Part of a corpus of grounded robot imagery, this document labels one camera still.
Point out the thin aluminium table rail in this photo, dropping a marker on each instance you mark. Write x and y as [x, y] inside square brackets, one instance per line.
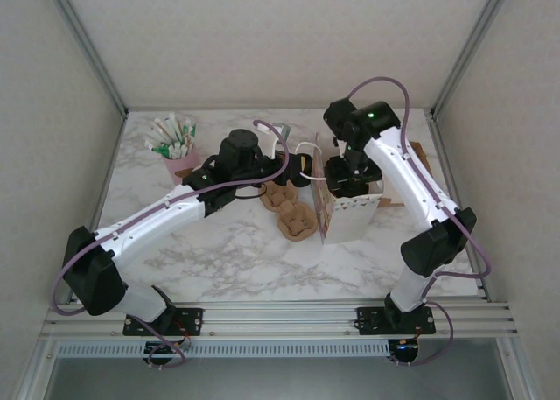
[219, 109]

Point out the aluminium frame post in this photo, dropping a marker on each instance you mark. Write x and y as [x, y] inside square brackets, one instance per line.
[87, 45]
[470, 45]

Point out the wide slotted aluminium rail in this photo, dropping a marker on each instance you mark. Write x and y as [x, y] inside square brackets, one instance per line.
[284, 319]

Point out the brown pulp cup carrier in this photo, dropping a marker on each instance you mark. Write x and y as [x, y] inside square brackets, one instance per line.
[299, 225]

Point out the pink canister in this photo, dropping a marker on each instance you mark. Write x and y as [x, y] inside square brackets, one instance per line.
[172, 172]

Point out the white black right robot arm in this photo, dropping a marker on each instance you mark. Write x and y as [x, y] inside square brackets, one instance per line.
[407, 185]

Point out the white patterned paper bag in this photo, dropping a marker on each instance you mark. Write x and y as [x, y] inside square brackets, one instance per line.
[350, 220]

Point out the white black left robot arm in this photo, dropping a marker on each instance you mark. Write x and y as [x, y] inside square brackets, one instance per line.
[153, 220]

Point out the aluminium frame leg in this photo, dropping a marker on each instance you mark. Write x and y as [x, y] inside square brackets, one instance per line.
[520, 369]
[39, 369]

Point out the cream paper cup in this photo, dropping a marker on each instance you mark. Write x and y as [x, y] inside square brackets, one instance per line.
[199, 168]

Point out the green white sugar packet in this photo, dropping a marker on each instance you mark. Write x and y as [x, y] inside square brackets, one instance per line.
[189, 133]

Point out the aluminium side rail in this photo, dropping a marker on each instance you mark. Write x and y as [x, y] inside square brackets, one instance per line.
[109, 163]
[445, 155]

